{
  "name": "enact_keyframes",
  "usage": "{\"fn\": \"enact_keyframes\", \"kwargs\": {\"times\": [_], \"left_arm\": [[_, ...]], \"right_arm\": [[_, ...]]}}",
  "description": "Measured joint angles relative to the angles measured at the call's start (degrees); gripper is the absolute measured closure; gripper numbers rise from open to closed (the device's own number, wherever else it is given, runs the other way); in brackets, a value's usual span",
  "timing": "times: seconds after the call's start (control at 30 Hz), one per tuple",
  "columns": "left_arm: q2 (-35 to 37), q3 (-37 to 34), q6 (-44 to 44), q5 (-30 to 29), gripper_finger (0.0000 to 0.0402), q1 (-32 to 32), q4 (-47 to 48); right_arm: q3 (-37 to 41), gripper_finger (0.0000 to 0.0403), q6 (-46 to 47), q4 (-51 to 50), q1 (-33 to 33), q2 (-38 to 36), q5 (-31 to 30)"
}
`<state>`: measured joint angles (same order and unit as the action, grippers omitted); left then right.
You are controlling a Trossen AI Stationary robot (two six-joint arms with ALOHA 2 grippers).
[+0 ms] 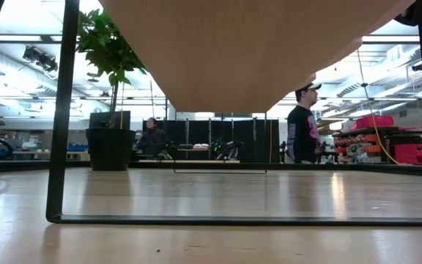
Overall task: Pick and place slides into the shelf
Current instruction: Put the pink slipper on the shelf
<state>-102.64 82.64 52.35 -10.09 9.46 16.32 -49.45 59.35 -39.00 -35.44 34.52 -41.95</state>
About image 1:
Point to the wooden shelf with black legs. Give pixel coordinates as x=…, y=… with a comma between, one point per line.
x=233, y=55

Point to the black partition panels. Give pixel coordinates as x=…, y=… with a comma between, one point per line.
x=196, y=132

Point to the distant black robot station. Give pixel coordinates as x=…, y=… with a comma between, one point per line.
x=225, y=150

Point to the person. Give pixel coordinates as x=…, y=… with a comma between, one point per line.
x=153, y=141
x=302, y=135

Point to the green plant in black pot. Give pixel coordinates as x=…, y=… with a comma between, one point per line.
x=110, y=150

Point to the rack with red bins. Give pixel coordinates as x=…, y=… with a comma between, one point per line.
x=374, y=121

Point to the black ceiling spotlight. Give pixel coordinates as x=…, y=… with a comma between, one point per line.
x=40, y=58

